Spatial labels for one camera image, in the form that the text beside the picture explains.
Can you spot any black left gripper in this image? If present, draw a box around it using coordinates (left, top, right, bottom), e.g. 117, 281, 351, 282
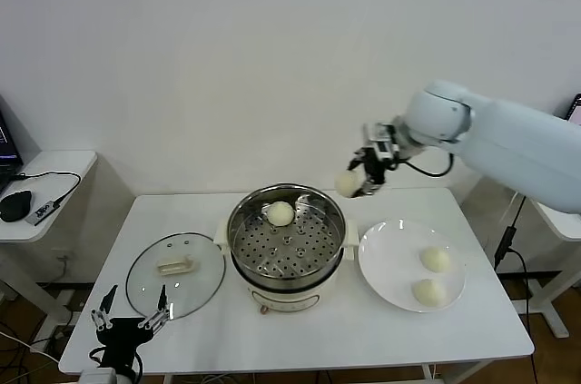
91, 284, 173, 369

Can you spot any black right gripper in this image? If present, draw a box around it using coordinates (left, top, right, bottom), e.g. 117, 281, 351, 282
348, 123, 403, 198

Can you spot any white steamed baozi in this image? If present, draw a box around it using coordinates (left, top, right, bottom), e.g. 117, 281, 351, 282
265, 201, 294, 227
419, 246, 452, 274
334, 170, 363, 199
411, 278, 448, 308

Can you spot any round glass lid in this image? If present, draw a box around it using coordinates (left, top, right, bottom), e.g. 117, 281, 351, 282
125, 231, 228, 321

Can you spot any stainless steel steamer basket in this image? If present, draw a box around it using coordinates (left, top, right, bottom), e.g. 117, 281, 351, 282
213, 182, 361, 285

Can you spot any white power strip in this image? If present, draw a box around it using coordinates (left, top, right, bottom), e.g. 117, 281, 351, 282
56, 289, 78, 312

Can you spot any white round plate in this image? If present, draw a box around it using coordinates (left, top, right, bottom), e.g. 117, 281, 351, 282
357, 219, 468, 313

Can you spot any grey usb hub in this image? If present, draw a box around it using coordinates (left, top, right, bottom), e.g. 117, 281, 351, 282
26, 200, 61, 226

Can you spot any cream electric cooker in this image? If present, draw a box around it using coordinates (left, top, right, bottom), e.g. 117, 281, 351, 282
216, 238, 359, 315

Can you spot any black computer mouse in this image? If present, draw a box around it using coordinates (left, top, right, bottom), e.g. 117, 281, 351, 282
0, 190, 35, 222

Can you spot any white side desk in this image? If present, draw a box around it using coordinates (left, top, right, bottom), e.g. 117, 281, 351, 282
0, 150, 99, 326
528, 197, 581, 340

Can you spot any black floor bar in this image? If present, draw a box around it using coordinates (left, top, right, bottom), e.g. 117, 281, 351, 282
497, 270, 564, 281

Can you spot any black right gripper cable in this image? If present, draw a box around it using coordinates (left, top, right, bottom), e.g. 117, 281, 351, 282
399, 152, 455, 177

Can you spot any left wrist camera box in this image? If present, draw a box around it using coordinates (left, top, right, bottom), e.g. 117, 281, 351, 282
79, 368, 117, 384

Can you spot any black hub cable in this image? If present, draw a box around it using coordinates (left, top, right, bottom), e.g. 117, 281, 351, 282
13, 170, 83, 203

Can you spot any black cable with adapter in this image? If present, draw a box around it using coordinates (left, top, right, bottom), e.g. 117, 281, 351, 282
494, 195, 532, 312

